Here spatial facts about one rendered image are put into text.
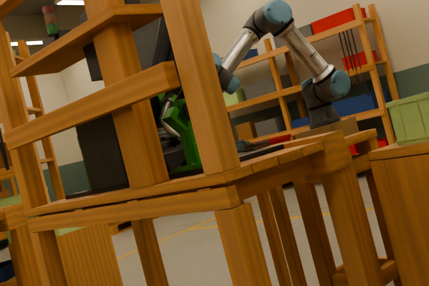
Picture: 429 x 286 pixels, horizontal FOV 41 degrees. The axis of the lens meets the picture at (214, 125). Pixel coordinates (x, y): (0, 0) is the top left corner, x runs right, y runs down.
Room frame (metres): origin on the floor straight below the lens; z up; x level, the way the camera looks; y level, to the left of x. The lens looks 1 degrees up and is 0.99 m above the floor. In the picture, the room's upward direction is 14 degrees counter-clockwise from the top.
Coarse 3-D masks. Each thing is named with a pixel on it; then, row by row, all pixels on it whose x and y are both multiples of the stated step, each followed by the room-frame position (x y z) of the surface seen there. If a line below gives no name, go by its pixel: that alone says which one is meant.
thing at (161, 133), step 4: (160, 128) 2.48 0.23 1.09; (160, 132) 2.48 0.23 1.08; (164, 132) 2.49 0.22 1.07; (160, 136) 2.47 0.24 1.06; (164, 136) 2.48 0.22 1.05; (168, 136) 2.49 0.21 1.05; (160, 140) 2.46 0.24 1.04; (164, 140) 2.47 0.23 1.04; (168, 140) 2.48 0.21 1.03; (164, 144) 2.46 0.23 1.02; (168, 144) 2.47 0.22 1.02; (180, 144) 2.51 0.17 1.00; (164, 148) 2.45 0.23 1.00; (168, 148) 2.46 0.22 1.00; (172, 148) 2.48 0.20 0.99; (176, 148) 2.48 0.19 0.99; (180, 148) 2.50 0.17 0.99; (164, 152) 2.43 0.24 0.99; (168, 152) 2.45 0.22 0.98
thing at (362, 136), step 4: (360, 132) 2.66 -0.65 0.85; (364, 132) 2.63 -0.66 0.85; (368, 132) 2.65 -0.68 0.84; (372, 132) 2.67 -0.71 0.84; (376, 132) 2.70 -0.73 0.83; (348, 136) 2.60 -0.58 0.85; (352, 136) 2.56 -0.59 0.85; (356, 136) 2.58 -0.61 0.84; (360, 136) 2.60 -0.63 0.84; (364, 136) 2.62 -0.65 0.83; (368, 136) 2.65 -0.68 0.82; (372, 136) 2.67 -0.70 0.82; (376, 136) 2.69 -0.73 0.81; (348, 140) 2.53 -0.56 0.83; (352, 140) 2.55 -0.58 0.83; (356, 140) 2.57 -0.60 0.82; (360, 140) 2.59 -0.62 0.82; (364, 140) 2.62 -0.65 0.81; (348, 144) 2.52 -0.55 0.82; (352, 144) 2.55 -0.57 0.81
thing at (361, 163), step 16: (368, 144) 2.66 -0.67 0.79; (352, 160) 2.53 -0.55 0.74; (368, 160) 2.65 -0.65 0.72; (352, 176) 2.51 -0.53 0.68; (368, 176) 2.69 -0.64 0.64; (304, 192) 2.67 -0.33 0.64; (304, 208) 2.69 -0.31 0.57; (304, 224) 2.71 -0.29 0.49; (320, 224) 2.69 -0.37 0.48; (368, 224) 2.53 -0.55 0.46; (384, 224) 2.68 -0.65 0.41; (320, 240) 2.67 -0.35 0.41; (384, 240) 2.70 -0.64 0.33; (320, 256) 2.67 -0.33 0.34; (384, 256) 2.77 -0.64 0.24; (320, 272) 2.69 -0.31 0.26; (336, 272) 2.70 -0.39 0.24; (384, 272) 2.57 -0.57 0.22
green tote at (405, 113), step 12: (420, 96) 2.04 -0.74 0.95; (396, 108) 2.13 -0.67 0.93; (408, 108) 2.09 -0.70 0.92; (420, 108) 2.06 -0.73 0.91; (396, 120) 2.14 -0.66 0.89; (408, 120) 2.10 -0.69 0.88; (420, 120) 2.07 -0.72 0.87; (396, 132) 2.15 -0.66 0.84; (408, 132) 2.11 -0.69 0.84; (420, 132) 2.07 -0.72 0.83; (408, 144) 2.12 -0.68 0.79
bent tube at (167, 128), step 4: (168, 100) 2.51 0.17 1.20; (172, 100) 2.51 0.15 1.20; (164, 104) 2.50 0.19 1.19; (168, 104) 2.49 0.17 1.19; (164, 108) 2.48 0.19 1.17; (168, 108) 2.49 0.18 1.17; (164, 112) 2.46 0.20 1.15; (160, 116) 2.46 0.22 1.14; (160, 120) 2.46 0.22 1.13; (164, 124) 2.44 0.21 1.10; (164, 128) 2.45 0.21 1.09; (168, 128) 2.44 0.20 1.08; (168, 132) 2.44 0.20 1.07; (172, 132) 2.44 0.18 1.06; (176, 132) 2.45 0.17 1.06; (172, 136) 2.45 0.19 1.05; (176, 136) 2.45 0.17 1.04
